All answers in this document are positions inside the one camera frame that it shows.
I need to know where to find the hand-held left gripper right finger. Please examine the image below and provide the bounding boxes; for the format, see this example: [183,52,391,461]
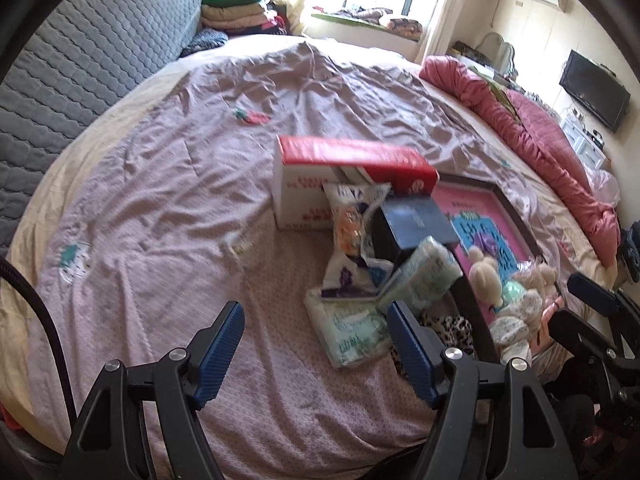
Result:
[386,301,576,480]

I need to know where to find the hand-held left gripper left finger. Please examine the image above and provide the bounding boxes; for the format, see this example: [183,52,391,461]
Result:
[62,301,246,480]

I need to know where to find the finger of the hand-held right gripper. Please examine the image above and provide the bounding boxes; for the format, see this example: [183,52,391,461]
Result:
[549,271,640,362]
[621,227,640,281]

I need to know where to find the cream teddy bear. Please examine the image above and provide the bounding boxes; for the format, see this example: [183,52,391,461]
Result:
[515,259,568,356]

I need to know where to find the green mask bundle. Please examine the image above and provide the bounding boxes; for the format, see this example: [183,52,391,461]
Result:
[501,280,528,306]

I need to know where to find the floral fabric scrunchie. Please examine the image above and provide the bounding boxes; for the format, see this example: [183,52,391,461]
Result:
[489,290,543,356]

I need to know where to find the pink printed box tray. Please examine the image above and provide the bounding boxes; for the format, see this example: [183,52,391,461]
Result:
[431,174,568,366]

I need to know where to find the leopard print cloth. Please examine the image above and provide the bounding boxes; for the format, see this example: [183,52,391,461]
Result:
[390,310,476,378]

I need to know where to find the person's dark clothing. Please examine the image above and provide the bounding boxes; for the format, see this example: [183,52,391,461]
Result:
[542,360,640,480]

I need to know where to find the flat pale green tissue pack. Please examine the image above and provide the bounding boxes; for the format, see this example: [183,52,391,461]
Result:
[304,287,396,370]

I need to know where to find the white snack packet dark print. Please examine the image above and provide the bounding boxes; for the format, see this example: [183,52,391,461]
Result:
[320,250,396,301]

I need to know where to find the small plush with purple hat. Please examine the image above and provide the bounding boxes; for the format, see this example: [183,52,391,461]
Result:
[467,237,508,308]

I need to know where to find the white drawer unit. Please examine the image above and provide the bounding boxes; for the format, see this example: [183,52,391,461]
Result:
[560,110,608,171]

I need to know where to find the dark blue box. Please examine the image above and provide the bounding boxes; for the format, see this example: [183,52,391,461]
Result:
[370,195,460,268]

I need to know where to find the pink ruffled comforter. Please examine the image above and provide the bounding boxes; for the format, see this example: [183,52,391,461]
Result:
[419,55,622,267]

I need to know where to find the lilac bed quilt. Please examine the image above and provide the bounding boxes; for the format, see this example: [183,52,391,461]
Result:
[10,40,618,466]

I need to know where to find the black television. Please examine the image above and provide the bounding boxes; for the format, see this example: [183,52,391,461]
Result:
[558,50,632,134]

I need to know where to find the white snack packet orange print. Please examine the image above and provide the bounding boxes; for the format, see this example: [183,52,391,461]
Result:
[322,181,392,261]

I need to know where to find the green patterned cloth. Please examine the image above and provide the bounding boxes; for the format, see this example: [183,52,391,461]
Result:
[487,80,521,116]

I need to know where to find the red and white carton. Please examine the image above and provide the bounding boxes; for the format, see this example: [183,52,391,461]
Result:
[271,135,441,231]

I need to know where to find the white framed mirror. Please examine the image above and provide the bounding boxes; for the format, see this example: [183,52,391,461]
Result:
[480,31,518,78]

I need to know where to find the cluttered dressing table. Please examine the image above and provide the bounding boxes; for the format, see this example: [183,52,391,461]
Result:
[450,40,531,91]

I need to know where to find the dark knitted blanket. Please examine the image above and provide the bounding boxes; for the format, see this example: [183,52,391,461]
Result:
[181,28,228,58]

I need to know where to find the grey quilted headboard cover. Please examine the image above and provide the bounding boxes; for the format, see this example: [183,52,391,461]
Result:
[0,0,206,251]

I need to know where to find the clothes on windowsill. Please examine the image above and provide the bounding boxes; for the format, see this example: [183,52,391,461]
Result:
[312,6,423,38]

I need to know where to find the stack of folded clothes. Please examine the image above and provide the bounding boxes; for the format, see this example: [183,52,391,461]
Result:
[200,0,288,36]

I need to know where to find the black cable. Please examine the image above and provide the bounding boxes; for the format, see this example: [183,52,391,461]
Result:
[0,257,78,421]

